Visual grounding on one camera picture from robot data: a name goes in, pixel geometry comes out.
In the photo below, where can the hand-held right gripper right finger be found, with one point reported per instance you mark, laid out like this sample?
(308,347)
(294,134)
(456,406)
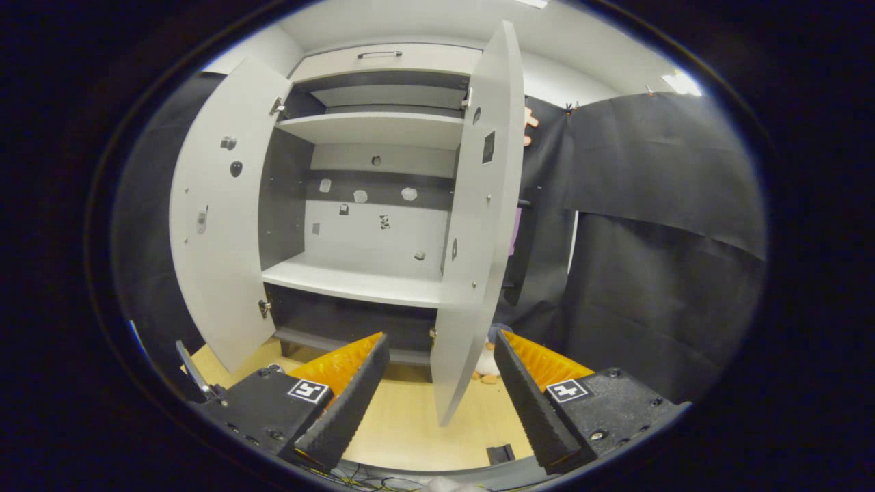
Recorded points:
(530,403)

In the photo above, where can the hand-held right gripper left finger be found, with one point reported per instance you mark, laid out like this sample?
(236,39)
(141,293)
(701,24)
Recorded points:
(345,403)

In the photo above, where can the grey cabinet door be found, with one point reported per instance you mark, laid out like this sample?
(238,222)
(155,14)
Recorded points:
(478,239)
(219,239)

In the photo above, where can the grey cabinet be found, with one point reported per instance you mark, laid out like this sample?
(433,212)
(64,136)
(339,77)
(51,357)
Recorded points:
(369,126)

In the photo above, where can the grey cabinet drawer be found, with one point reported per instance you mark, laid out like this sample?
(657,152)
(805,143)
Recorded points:
(410,61)

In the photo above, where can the small black block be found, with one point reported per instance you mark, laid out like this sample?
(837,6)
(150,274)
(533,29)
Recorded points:
(500,453)

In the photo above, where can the plush penguin toy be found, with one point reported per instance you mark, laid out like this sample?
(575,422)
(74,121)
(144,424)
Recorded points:
(487,363)

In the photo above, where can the black backdrop cloth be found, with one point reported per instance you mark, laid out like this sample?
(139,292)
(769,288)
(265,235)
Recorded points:
(649,239)

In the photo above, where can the small ceiling light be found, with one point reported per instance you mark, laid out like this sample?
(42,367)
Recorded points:
(681,83)

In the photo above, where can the long ceiling light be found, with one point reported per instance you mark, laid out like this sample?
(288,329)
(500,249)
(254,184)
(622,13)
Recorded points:
(532,2)

